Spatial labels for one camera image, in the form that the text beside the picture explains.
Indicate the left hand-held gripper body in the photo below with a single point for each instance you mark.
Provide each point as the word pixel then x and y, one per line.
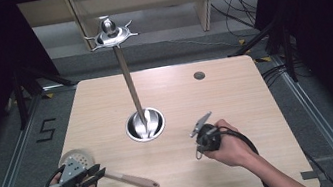
pixel 71 171

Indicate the grey tape strip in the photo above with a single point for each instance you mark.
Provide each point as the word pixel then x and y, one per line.
pixel 309 174

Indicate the metal utensil rack stand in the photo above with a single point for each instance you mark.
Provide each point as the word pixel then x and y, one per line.
pixel 129 82

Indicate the person's right hand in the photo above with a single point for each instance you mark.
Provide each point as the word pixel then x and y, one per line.
pixel 232 147

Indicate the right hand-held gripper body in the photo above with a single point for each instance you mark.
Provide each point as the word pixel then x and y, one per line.
pixel 208 137

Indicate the black metal stand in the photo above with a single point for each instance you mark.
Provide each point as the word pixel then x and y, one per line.
pixel 280 38
pixel 24 92

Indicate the black tape floor number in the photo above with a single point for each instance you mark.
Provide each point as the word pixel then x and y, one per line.
pixel 46 130

